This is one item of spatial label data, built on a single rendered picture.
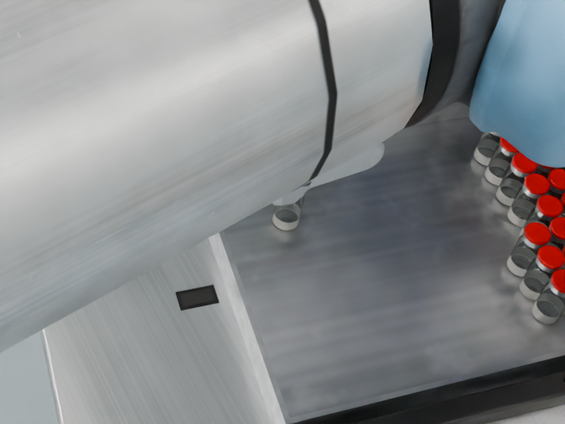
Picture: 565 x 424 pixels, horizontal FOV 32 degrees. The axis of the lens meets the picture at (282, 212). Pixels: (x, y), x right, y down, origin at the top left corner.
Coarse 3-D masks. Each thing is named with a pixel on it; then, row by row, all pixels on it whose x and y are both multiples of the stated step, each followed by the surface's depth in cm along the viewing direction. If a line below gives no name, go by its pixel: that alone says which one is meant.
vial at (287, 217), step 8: (280, 208) 77; (288, 208) 77; (296, 208) 77; (272, 216) 79; (280, 216) 78; (288, 216) 78; (296, 216) 78; (280, 224) 79; (288, 224) 78; (296, 224) 79
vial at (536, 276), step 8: (544, 248) 75; (552, 248) 75; (536, 256) 75; (544, 256) 75; (552, 256) 75; (560, 256) 75; (536, 264) 76; (544, 264) 75; (552, 264) 74; (560, 264) 75; (528, 272) 77; (536, 272) 76; (544, 272) 75; (552, 272) 75; (528, 280) 77; (536, 280) 76; (544, 280) 76; (520, 288) 78; (528, 288) 77; (536, 288) 77; (528, 296) 78; (536, 296) 77
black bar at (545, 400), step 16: (512, 384) 71; (528, 384) 71; (544, 384) 71; (560, 384) 71; (448, 400) 70; (464, 400) 70; (480, 400) 70; (496, 400) 70; (512, 400) 70; (528, 400) 70; (544, 400) 71; (560, 400) 72; (384, 416) 68; (400, 416) 68; (416, 416) 68; (432, 416) 69; (448, 416) 69; (464, 416) 69; (480, 416) 69; (496, 416) 70; (512, 416) 71
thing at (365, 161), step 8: (368, 152) 51; (376, 152) 51; (352, 160) 51; (360, 160) 51; (368, 160) 51; (376, 160) 52; (336, 168) 51; (344, 168) 51; (352, 168) 52; (360, 168) 52; (368, 168) 52; (320, 176) 51; (328, 176) 52; (336, 176) 52; (344, 176) 52; (312, 184) 52; (320, 184) 52; (296, 192) 50; (304, 192) 51; (280, 200) 52; (288, 200) 52; (296, 200) 52
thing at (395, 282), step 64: (448, 128) 88; (320, 192) 82; (384, 192) 83; (448, 192) 84; (256, 256) 77; (320, 256) 78; (384, 256) 79; (448, 256) 80; (256, 320) 74; (320, 320) 74; (384, 320) 75; (448, 320) 76; (512, 320) 77; (320, 384) 71; (384, 384) 72; (448, 384) 69
